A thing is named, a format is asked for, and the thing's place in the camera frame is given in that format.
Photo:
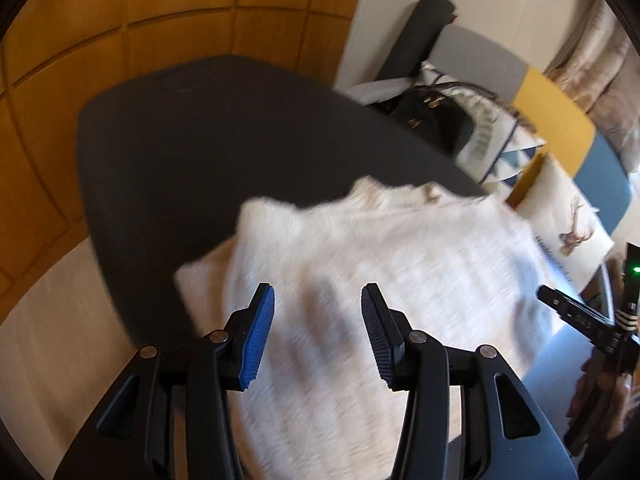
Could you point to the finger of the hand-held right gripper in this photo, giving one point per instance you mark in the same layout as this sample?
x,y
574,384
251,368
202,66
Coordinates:
x,y
575,312

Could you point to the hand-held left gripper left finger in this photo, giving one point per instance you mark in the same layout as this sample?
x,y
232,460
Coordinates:
x,y
259,340

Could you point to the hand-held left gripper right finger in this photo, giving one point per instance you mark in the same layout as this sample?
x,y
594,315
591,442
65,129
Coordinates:
x,y
376,340

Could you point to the cream knit sweater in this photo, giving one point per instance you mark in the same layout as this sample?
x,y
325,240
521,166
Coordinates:
x,y
375,260

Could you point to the person's right hand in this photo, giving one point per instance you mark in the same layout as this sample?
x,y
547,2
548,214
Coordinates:
x,y
620,400

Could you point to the deer print pillow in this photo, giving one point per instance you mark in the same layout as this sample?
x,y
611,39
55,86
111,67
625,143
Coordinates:
x,y
565,210

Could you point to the triangle pattern pillow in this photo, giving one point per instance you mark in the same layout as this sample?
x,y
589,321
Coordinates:
x,y
492,130

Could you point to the grey yellow blue sofa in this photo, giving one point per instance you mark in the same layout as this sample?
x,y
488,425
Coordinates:
x,y
550,95

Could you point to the black handbag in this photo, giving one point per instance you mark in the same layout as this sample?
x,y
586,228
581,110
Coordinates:
x,y
430,115

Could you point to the beige patterned curtain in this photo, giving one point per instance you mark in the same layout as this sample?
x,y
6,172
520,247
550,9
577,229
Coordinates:
x,y
595,50

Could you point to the orange wooden wardrobe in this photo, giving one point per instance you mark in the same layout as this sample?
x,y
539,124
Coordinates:
x,y
125,35

